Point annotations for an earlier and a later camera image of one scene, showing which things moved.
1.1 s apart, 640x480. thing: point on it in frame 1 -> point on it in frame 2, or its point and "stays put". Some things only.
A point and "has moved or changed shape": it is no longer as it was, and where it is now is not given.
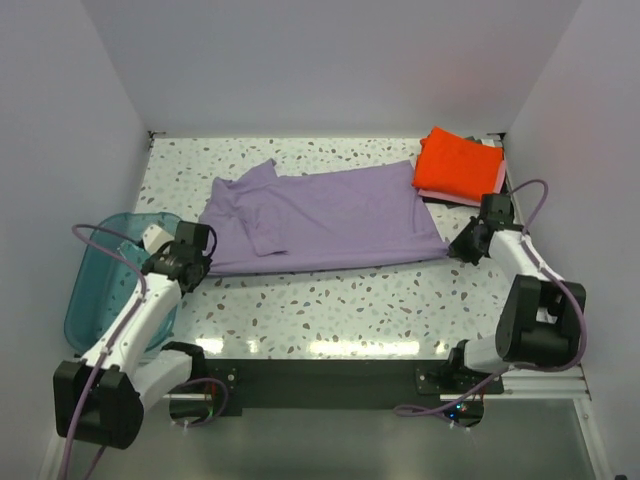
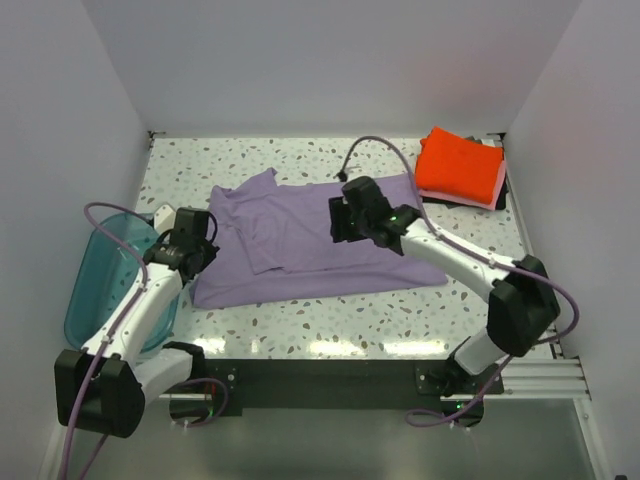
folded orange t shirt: [448, 163] stays put
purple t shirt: [261, 220] has moved or changed shape
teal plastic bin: [105, 282] stays put
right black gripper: [458, 249] -> [338, 209]
